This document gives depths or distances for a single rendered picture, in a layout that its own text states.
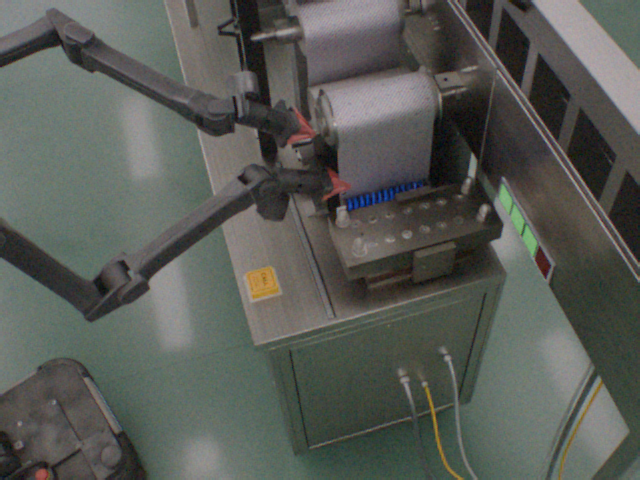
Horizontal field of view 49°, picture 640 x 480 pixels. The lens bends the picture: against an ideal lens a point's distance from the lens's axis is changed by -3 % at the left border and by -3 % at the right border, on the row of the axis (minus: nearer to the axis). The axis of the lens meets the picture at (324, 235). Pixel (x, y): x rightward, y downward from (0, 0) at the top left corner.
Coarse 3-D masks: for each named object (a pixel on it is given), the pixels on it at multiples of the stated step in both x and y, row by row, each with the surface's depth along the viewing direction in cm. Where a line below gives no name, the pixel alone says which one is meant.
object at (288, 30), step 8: (288, 16) 172; (296, 16) 171; (272, 24) 173; (280, 24) 170; (288, 24) 170; (296, 24) 170; (280, 32) 169; (288, 32) 170; (296, 32) 170; (280, 40) 171; (288, 40) 171; (296, 40) 172
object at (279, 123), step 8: (280, 104) 162; (272, 112) 156; (280, 112) 158; (288, 112) 160; (272, 120) 156; (280, 120) 158; (288, 120) 158; (264, 128) 157; (272, 128) 157; (280, 128) 158; (288, 128) 158; (296, 128) 157; (280, 136) 160; (288, 136) 158; (280, 144) 159
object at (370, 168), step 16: (384, 144) 168; (400, 144) 169; (416, 144) 171; (352, 160) 169; (368, 160) 170; (384, 160) 172; (400, 160) 174; (416, 160) 176; (352, 176) 173; (368, 176) 175; (384, 176) 177; (400, 176) 179; (416, 176) 180; (352, 192) 178; (368, 192) 180
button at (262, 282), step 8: (256, 272) 180; (264, 272) 180; (272, 272) 180; (248, 280) 179; (256, 280) 179; (264, 280) 179; (272, 280) 178; (256, 288) 177; (264, 288) 177; (272, 288) 177; (256, 296) 177
